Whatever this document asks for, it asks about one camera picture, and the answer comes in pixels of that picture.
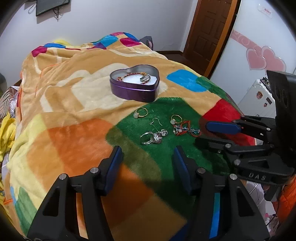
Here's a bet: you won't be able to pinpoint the orange sleeve forearm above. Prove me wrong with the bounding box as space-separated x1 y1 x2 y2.
273 175 296 224

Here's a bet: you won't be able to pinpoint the red blue beaded charm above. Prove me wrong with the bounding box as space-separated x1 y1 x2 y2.
173 120 201 138

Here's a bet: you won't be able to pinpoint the silver hook earring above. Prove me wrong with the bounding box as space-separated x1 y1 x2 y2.
150 118 168 137

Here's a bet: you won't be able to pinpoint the white suitcase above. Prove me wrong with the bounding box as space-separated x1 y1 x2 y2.
238 79 276 118

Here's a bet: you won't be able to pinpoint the colourful patchwork fleece blanket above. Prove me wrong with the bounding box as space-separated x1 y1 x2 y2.
4 32 240 240

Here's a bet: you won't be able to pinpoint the purple heart-shaped tin box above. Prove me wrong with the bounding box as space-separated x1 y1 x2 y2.
110 64 160 103

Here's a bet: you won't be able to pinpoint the white wardrobe door pink hearts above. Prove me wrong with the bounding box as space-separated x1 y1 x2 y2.
210 1 295 103

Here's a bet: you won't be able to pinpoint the brown wooden door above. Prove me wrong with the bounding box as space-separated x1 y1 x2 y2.
184 0 240 77

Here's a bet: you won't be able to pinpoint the grey backpack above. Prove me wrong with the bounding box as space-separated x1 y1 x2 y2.
140 36 154 50

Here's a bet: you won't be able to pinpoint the yellow cartoon blanket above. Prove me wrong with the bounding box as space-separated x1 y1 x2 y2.
1 112 16 212

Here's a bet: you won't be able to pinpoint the striped crumpled cloth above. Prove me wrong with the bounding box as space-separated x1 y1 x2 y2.
0 86 20 120

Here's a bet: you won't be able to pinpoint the yellow headboard cushion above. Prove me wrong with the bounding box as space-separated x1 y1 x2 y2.
54 39 71 46

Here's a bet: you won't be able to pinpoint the silver ornate ring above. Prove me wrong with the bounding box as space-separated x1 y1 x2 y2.
139 131 163 146

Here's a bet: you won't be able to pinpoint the small black wall monitor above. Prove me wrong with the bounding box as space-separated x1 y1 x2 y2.
36 0 70 16

